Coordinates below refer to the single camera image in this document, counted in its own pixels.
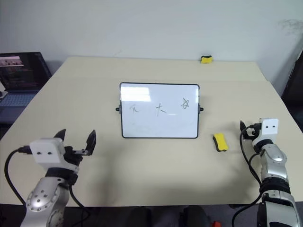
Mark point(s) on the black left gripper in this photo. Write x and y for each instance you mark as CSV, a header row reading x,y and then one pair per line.
x,y
72,158

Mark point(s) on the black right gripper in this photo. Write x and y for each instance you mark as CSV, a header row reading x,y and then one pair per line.
x,y
253,133

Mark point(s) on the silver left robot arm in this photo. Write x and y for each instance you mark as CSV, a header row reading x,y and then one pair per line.
x,y
42,196

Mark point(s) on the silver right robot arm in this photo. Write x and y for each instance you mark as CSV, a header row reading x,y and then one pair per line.
x,y
274,160

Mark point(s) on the yellow and black eraser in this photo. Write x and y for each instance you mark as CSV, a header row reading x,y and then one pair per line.
x,y
220,142
206,59

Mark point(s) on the black panel beside table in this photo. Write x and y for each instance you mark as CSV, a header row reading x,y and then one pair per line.
x,y
294,80

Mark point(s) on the open dark laptop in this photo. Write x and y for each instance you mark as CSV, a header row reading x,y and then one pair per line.
x,y
21,78

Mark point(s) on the small black-framed whiteboard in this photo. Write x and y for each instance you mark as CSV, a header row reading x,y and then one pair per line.
x,y
158,111

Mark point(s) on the dark rounded shape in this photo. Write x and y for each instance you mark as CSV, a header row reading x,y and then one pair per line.
x,y
196,216

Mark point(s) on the small red object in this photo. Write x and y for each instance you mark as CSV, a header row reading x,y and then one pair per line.
x,y
216,224

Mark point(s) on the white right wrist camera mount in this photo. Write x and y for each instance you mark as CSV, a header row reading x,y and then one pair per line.
x,y
270,126

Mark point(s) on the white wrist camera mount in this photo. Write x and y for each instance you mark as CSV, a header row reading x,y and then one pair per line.
x,y
270,126
46,149

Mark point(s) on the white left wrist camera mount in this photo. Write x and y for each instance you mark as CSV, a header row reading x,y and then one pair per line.
x,y
46,149

